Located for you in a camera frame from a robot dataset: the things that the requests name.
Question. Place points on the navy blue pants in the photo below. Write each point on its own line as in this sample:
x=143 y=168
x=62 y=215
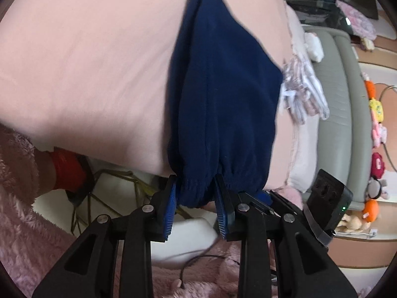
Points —
x=223 y=99

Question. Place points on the pink bed sheet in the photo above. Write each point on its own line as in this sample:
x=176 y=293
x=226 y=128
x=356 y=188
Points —
x=93 y=77

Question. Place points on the pink fluffy robe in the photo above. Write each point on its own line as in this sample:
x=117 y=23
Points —
x=21 y=229

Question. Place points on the grey padded headboard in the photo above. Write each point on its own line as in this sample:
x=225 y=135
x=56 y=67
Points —
x=336 y=115

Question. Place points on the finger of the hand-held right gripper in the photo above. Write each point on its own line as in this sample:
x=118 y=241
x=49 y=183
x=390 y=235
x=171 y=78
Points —
x=264 y=196

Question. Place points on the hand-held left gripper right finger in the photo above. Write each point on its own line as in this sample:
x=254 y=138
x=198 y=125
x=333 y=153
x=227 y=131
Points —
x=220 y=215

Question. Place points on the row of plush toys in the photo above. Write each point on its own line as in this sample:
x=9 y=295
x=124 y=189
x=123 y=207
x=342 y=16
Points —
x=377 y=136

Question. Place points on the pink striped garment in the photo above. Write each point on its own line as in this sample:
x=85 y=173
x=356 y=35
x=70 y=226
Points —
x=302 y=88

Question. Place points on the red shiny object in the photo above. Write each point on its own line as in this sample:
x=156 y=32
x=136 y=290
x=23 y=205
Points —
x=66 y=170

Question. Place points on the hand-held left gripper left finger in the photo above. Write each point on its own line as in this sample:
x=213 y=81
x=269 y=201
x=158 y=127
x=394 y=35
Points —
x=169 y=214

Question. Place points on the light pink pillow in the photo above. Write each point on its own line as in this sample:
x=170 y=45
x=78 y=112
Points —
x=305 y=161

